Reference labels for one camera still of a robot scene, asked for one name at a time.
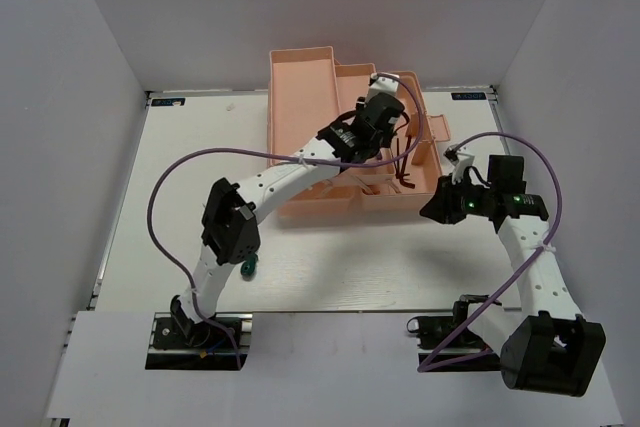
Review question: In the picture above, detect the long brown hex key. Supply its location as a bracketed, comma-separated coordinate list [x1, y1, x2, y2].
[395, 135, 413, 179]

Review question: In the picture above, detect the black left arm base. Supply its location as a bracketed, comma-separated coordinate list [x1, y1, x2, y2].
[145, 313, 252, 371]

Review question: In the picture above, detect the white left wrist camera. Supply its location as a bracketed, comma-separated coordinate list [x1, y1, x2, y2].
[367, 73, 400, 96]

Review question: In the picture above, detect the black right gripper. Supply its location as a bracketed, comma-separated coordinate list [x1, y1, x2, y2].
[419, 171, 495, 224]

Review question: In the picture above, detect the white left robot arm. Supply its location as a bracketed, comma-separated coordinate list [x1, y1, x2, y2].
[171, 74, 404, 346]

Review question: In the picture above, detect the green stubby screwdriver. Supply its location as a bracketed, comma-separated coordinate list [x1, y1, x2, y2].
[240, 255, 258, 281]

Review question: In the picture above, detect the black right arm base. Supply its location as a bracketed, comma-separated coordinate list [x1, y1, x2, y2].
[405, 296, 516, 374]

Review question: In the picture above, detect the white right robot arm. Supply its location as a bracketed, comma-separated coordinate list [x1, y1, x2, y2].
[418, 147, 606, 397]

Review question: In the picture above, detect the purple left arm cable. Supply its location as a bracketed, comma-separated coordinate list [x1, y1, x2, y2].
[148, 69, 431, 368]

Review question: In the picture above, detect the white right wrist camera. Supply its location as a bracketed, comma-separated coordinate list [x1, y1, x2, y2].
[444, 145, 475, 184]

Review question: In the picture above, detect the pink plastic toolbox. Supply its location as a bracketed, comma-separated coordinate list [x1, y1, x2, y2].
[267, 46, 451, 217]

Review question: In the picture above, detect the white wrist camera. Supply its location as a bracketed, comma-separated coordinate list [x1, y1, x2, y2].
[367, 73, 400, 96]
[444, 145, 475, 184]

